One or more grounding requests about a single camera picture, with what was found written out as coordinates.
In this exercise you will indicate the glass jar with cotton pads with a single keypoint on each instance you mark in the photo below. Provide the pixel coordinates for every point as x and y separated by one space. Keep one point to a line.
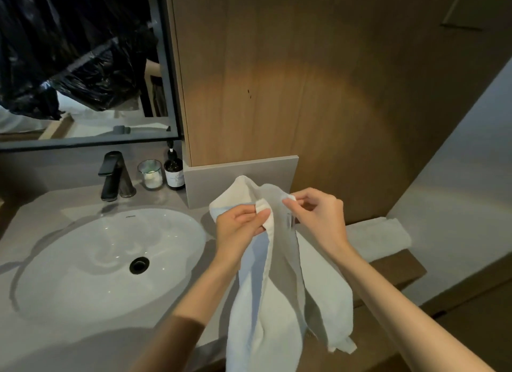
150 176

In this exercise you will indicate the person's right hand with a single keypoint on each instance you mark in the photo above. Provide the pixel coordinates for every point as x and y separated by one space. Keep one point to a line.
324 220

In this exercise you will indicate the grey stone backsplash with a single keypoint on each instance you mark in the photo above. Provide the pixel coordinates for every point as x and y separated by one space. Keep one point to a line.
240 180

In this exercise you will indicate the white oval sink basin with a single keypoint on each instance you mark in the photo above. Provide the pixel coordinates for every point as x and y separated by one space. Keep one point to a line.
80 272

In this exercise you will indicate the wooden back panel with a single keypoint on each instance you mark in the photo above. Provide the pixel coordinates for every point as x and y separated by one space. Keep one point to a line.
320 84

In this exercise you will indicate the dark pump bottle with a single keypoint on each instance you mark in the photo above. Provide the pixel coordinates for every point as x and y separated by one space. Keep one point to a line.
174 172

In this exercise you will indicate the white towel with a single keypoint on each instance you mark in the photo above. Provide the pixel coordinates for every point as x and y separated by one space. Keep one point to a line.
380 238
280 303

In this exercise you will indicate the wall mirror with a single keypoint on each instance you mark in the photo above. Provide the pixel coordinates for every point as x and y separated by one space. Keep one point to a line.
100 124

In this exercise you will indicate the person's left forearm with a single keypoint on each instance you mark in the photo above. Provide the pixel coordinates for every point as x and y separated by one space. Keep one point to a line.
184 323

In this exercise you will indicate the black sink drain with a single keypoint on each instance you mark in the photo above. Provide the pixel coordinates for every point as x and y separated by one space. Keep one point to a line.
139 265

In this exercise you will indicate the black faucet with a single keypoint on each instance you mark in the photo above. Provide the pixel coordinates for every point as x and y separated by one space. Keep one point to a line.
114 176

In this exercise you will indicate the person's right forearm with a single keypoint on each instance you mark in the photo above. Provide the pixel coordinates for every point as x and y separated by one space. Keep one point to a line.
412 323

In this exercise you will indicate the person's left hand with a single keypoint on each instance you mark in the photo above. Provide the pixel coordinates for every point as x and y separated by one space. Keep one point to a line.
234 232

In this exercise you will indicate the black door hinge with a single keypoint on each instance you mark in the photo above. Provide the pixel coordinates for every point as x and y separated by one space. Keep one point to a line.
439 315

